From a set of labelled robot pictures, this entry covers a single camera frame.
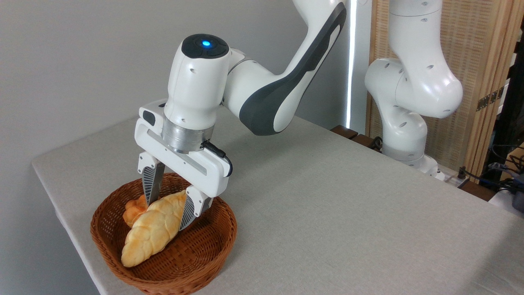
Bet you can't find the grey tablecloth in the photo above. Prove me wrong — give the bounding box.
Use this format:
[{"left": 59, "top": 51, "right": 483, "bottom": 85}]
[{"left": 32, "top": 88, "right": 524, "bottom": 295}]

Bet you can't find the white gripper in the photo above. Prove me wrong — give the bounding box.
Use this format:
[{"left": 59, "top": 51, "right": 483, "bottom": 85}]
[{"left": 134, "top": 98, "right": 233, "bottom": 231}]

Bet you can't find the long braided bread loaf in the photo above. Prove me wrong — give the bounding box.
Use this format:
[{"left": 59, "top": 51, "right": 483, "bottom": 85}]
[{"left": 121, "top": 190, "right": 187, "bottom": 268}]

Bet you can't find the small round braided bun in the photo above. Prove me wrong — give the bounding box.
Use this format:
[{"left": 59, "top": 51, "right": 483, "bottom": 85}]
[{"left": 123, "top": 194, "right": 149, "bottom": 228}]

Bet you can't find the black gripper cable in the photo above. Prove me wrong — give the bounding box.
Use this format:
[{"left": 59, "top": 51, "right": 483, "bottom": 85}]
[{"left": 201, "top": 141, "right": 233, "bottom": 177}]

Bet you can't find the black floor cable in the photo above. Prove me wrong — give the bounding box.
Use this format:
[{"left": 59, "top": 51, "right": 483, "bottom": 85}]
[{"left": 458, "top": 166, "right": 520, "bottom": 192}]

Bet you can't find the black screen hinge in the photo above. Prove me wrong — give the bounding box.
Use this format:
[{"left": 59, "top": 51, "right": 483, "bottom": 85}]
[{"left": 476, "top": 87, "right": 505, "bottom": 112}]

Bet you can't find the brown wicker basket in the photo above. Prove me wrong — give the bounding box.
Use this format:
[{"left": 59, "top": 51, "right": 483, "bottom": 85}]
[{"left": 90, "top": 172, "right": 238, "bottom": 295}]

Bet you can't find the black upright stand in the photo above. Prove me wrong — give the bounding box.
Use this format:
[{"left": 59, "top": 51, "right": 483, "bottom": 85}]
[{"left": 483, "top": 25, "right": 524, "bottom": 177}]

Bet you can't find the grey box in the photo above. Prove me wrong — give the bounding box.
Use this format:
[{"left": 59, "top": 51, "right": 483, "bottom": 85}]
[{"left": 511, "top": 174, "right": 524, "bottom": 213}]

